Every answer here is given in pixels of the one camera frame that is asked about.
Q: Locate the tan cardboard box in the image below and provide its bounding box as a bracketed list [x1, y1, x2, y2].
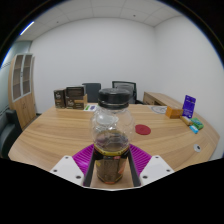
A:
[65, 94, 89, 111]

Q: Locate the small blue box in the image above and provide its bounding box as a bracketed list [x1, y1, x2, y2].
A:
[188, 124, 200, 135]

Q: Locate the wooden shelf cabinet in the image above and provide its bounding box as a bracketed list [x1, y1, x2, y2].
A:
[7, 53, 37, 129]

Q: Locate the wooden side desk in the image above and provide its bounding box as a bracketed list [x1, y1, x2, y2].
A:
[142, 91, 184, 109]

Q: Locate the green box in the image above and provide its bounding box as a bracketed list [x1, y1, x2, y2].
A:
[189, 117, 204, 130]

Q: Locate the large dark brown box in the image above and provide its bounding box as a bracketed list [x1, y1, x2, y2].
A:
[65, 85, 86, 99]

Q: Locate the purple package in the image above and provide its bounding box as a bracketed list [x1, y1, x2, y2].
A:
[181, 94, 197, 119]

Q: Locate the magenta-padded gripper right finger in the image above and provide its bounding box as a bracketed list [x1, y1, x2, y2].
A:
[128, 143, 175, 188]

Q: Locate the small tan box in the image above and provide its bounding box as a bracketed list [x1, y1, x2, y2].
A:
[179, 115, 194, 127]

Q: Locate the grey mesh office chair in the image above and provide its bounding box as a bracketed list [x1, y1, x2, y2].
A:
[111, 80, 143, 105]

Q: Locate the clear bottle with black cap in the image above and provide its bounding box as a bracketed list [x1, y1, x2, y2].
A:
[90, 87, 136, 185]

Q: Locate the small dark brown box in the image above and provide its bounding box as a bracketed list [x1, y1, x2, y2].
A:
[53, 88, 67, 109]

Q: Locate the green and white printed leaflet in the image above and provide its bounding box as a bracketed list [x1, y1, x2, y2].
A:
[83, 103, 98, 112]

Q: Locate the flat round red coaster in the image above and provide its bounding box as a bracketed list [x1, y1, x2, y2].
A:
[134, 124, 152, 136]

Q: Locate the black office chair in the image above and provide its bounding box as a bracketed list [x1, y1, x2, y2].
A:
[81, 82, 102, 104]

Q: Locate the orange cardboard box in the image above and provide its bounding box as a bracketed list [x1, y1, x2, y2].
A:
[165, 105, 184, 119]

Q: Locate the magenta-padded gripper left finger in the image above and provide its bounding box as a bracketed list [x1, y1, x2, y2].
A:
[49, 143, 98, 188]

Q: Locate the ceiling light panel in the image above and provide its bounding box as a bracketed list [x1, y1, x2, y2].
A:
[19, 21, 35, 37]

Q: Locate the black armchair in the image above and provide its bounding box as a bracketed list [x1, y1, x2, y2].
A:
[0, 109, 23, 158]

